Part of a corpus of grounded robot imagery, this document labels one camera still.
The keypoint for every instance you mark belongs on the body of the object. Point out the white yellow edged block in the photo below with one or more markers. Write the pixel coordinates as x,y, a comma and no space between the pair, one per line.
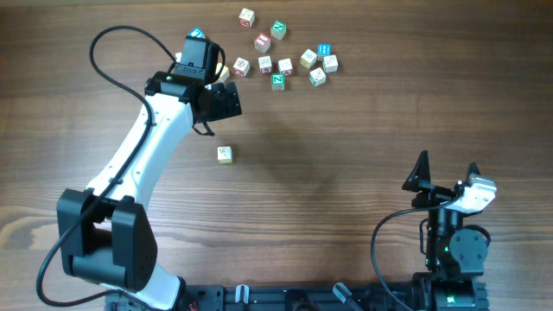
224,154

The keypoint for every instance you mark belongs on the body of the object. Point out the blue letter block far left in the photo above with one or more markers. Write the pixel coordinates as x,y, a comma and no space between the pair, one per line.
197,33

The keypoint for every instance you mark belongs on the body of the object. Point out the red letter block top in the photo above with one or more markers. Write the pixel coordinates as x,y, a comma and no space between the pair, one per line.
246,18

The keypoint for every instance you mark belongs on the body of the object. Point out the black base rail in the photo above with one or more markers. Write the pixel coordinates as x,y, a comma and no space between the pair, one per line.
294,298

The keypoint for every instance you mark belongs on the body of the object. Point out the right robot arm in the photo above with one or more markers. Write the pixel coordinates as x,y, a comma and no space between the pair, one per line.
455,252

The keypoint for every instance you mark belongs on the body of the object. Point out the green N letter block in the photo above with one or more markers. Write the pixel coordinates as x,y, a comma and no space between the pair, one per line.
278,30

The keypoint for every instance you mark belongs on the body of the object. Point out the blue H wooden block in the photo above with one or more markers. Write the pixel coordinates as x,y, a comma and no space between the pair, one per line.
323,50

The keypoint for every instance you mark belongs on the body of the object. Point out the green edged white block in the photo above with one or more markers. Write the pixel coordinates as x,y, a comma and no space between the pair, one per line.
317,77

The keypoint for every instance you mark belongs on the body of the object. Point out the red Q wooden block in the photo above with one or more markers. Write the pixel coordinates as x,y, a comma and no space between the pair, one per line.
241,67

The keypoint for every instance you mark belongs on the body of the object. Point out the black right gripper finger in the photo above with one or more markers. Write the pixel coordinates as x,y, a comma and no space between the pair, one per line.
419,179
472,170

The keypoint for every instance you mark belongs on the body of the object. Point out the white fish wooden block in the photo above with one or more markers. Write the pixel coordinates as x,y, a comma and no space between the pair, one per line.
330,63

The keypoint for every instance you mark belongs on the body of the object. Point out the yellow top wooden block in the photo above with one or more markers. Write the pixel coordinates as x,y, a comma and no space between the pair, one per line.
223,72

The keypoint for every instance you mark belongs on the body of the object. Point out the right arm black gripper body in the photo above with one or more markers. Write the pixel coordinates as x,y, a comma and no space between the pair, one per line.
432,195

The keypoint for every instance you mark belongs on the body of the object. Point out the red nine wooden block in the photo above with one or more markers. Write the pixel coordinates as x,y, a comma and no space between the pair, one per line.
265,64

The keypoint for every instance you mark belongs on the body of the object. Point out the yellow K wooden block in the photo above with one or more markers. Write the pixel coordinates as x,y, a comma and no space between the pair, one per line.
308,58

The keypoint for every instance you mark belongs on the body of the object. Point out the red A wooden block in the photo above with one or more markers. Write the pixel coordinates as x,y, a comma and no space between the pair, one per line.
285,67

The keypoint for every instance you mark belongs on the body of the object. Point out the green Z wooden block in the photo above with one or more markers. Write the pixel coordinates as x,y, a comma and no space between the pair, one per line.
277,82

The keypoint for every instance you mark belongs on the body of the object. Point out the red I letter block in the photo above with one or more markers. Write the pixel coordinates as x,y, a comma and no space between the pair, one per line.
262,43

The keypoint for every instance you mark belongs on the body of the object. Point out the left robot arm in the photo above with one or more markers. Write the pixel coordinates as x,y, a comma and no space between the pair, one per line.
105,235

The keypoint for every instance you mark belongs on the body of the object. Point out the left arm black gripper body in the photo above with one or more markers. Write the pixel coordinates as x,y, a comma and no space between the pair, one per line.
222,105

